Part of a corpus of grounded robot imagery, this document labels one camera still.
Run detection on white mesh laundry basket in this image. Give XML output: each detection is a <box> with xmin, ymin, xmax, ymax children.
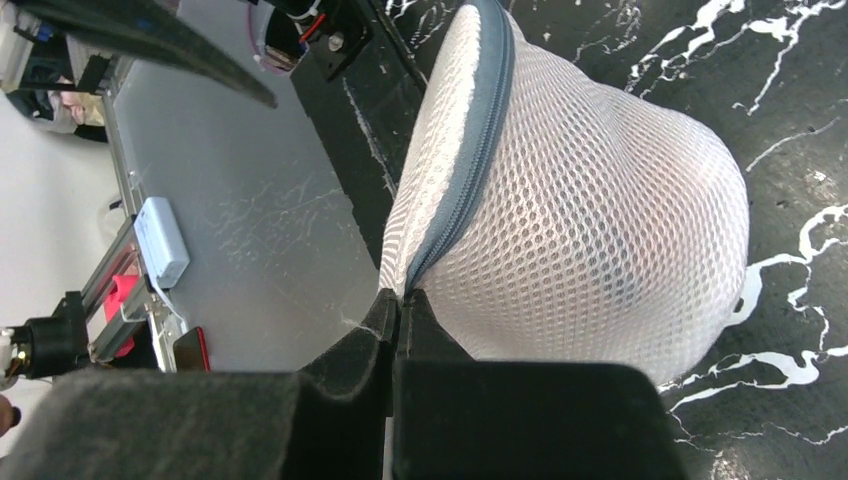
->
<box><xmin>379</xmin><ymin>1</ymin><xmax>749</xmax><ymax>384</ymax></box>

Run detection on white power adapter box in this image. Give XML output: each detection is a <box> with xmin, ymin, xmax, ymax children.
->
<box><xmin>133</xmin><ymin>197</ymin><xmax>190</xmax><ymax>289</ymax></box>

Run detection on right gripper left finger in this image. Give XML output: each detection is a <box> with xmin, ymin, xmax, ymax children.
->
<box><xmin>1</xmin><ymin>289</ymin><xmax>397</xmax><ymax>479</ymax></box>

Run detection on red phone on floor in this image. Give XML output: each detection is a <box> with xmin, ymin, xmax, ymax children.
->
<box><xmin>172</xmin><ymin>327</ymin><xmax>210</xmax><ymax>372</ymax></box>

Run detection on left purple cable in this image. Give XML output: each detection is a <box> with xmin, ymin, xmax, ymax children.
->
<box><xmin>246</xmin><ymin>0</ymin><xmax>299</xmax><ymax>74</ymax></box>

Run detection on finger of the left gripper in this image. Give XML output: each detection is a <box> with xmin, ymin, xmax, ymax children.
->
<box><xmin>13</xmin><ymin>0</ymin><xmax>277</xmax><ymax>108</ymax></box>

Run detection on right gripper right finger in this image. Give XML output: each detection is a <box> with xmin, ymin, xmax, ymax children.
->
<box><xmin>392</xmin><ymin>290</ymin><xmax>687</xmax><ymax>479</ymax></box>

